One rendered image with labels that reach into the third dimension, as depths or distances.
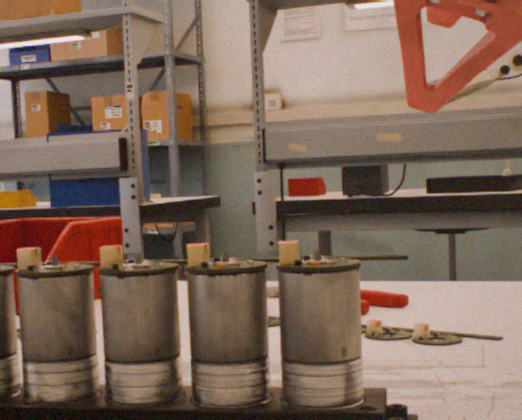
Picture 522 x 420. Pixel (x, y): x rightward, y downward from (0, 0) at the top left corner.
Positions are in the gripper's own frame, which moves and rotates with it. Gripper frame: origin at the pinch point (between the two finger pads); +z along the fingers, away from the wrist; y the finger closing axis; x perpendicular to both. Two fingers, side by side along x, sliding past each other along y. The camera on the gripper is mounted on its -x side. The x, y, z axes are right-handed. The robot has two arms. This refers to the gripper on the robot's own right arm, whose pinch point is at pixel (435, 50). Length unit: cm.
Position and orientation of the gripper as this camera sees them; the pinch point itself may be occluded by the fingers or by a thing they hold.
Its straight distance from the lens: 51.4
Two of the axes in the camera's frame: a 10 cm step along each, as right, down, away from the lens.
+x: 9.4, 3.1, -1.2
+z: -1.5, 7.2, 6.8
